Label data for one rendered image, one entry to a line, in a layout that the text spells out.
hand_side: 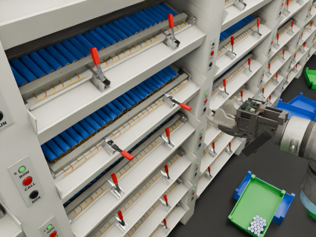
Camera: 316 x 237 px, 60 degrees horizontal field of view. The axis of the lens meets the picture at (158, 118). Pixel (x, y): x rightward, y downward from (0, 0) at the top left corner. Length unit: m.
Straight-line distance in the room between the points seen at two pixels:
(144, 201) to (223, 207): 0.79
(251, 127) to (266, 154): 1.47
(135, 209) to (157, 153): 0.24
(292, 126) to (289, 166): 1.48
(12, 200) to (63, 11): 0.36
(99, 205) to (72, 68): 0.44
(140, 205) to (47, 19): 0.80
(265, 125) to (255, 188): 1.11
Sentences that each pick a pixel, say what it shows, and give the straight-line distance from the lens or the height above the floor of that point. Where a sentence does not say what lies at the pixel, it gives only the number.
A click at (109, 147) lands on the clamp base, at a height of 0.97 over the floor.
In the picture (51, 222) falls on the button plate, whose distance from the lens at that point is 0.71.
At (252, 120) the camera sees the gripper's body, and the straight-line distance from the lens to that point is 0.72.
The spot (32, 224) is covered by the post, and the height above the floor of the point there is 0.94.
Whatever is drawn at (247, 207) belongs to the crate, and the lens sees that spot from 1.78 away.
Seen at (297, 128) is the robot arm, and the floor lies 1.07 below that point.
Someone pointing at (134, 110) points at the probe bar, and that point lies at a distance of 0.81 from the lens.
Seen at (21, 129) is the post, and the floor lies 1.17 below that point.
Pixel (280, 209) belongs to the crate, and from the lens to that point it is 1.91.
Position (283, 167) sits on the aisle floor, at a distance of 2.15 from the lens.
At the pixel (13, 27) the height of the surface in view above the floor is 1.34.
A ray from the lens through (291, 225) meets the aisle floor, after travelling 1.87.
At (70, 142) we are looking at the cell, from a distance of 0.73.
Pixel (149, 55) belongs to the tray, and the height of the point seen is 1.16.
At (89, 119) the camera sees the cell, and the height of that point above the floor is 1.01.
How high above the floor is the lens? 1.48
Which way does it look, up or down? 39 degrees down
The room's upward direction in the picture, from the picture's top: straight up
